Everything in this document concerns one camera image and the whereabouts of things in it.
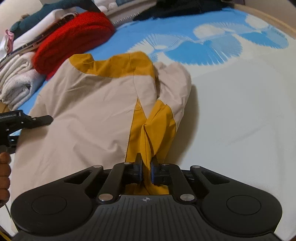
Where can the dark teal shark plush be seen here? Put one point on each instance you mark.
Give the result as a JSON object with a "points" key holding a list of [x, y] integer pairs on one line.
{"points": [[29, 22]]}

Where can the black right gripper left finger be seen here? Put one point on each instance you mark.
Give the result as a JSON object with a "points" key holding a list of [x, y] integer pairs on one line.
{"points": [[121, 174]]}

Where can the white folded blanket stack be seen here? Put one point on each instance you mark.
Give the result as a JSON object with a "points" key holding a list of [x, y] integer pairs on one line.
{"points": [[41, 27]]}

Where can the left hand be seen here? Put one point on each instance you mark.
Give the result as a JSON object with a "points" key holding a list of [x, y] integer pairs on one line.
{"points": [[5, 172]]}

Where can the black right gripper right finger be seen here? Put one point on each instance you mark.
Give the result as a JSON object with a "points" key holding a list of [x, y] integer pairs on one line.
{"points": [[172, 176]]}

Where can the black clothes pile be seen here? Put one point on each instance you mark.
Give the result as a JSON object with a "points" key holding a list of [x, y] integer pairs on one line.
{"points": [[166, 9]]}

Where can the blue white patterned bedsheet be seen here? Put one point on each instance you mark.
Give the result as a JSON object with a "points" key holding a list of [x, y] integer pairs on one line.
{"points": [[239, 119]]}

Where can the cream folded quilt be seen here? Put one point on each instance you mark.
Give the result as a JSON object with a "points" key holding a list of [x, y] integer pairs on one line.
{"points": [[19, 80]]}

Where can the beige and mustard jacket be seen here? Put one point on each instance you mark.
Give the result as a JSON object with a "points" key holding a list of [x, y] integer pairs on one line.
{"points": [[104, 112]]}

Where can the red folded blanket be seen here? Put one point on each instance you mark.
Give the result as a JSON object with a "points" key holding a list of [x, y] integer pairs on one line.
{"points": [[83, 33]]}

